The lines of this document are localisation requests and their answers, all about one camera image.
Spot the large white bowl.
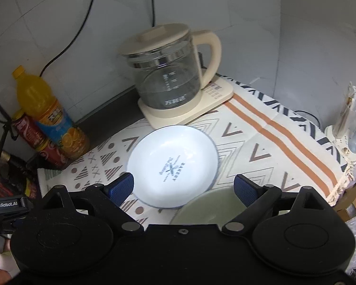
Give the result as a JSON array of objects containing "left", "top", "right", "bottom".
[{"left": 170, "top": 187, "right": 246, "bottom": 228}]

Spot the white blue-rimmed plate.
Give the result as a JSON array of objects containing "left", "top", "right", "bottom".
[{"left": 126, "top": 125, "right": 219, "bottom": 209}]

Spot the person's left hand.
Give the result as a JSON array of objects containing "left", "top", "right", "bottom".
[{"left": 0, "top": 236, "right": 20, "bottom": 284}]

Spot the patterned table cloth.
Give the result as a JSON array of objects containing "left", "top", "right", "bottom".
[{"left": 36, "top": 75, "right": 355, "bottom": 229}]

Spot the red soda can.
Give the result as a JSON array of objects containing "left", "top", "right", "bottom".
[
  {"left": 12, "top": 109, "right": 46, "bottom": 150},
  {"left": 36, "top": 138, "right": 69, "bottom": 169}
]

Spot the cream utensil holder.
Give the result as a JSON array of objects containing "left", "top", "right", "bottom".
[{"left": 325, "top": 82, "right": 356, "bottom": 165}]

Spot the cream kettle base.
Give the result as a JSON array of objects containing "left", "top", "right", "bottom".
[{"left": 137, "top": 75, "right": 234, "bottom": 129}]

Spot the orange juice bottle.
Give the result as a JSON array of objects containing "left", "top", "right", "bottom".
[{"left": 13, "top": 66, "right": 90, "bottom": 160}]

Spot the glass electric kettle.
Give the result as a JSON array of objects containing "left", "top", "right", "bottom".
[{"left": 119, "top": 23, "right": 222, "bottom": 110}]

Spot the black power cable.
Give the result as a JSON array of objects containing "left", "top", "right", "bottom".
[{"left": 39, "top": 0, "right": 100, "bottom": 78}]

